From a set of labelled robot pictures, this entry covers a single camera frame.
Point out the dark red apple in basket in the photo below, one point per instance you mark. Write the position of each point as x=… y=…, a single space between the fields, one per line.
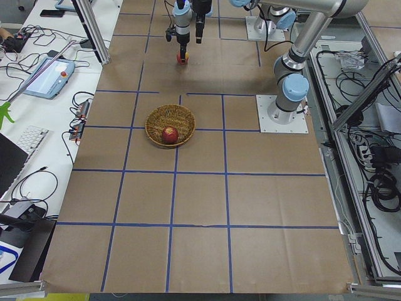
x=170 y=135

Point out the orange usb hub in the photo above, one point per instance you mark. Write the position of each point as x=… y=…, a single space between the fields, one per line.
x=83 y=109
x=76 y=132

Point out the black laptop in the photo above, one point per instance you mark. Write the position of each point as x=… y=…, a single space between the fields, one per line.
x=13 y=159

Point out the aluminium frame post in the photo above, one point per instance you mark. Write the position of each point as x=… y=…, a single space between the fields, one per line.
x=90 y=26

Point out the white keyboard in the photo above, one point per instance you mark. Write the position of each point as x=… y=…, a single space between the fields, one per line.
x=31 y=139

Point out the orange usb hub upper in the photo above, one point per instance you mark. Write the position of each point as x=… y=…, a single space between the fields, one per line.
x=83 y=109

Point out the black box lower left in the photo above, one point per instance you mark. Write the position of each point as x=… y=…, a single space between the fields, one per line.
x=31 y=260

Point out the grey dock adapter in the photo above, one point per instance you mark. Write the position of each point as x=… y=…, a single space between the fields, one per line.
x=25 y=210

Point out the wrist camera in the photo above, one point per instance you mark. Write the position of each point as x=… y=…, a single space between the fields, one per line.
x=169 y=33

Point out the woven wicker basket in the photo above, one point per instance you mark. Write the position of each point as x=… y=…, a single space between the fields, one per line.
x=172 y=115

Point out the green hand pointer stick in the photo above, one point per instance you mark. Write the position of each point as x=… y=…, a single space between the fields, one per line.
x=26 y=84

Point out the orange usb hub lower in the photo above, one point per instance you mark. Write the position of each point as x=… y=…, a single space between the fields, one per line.
x=76 y=132

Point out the white power strip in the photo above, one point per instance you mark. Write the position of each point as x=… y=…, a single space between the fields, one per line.
x=365 y=156

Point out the red yellow apple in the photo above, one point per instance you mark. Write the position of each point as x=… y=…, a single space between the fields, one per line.
x=182 y=60

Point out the black smartphone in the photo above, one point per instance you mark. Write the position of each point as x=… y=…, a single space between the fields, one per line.
x=52 y=13

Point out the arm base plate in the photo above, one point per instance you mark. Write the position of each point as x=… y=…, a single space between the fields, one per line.
x=257 y=29
x=275 y=121

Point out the teach pendant tablet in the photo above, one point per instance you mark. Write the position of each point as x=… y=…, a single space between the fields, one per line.
x=52 y=80

